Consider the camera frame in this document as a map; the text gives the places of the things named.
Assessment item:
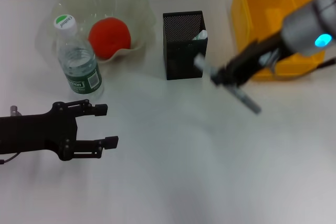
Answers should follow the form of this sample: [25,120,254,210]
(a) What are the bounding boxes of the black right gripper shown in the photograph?
[212,34,287,89]

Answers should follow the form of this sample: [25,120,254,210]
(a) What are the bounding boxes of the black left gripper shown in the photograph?
[0,99,120,162]

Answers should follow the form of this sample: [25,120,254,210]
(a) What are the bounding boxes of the silver marker pen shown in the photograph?
[193,52,262,115]

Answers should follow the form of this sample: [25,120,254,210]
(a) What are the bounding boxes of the green pen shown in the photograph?
[193,29,209,42]

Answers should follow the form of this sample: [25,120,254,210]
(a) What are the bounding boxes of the clear green-label water bottle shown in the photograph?
[54,14,103,95]

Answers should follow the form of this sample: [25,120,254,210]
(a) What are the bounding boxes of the black mesh pen holder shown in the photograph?
[162,10,208,81]

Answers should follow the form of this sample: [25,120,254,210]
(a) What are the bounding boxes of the red round ball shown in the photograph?
[88,17,131,59]

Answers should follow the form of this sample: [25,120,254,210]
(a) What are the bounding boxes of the clear wavy glass fruit plate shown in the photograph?
[35,0,155,65]

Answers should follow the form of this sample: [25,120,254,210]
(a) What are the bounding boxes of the yellow plastic bin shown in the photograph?
[230,0,327,82]

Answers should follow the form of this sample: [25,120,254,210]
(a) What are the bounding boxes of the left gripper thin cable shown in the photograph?
[0,152,19,166]

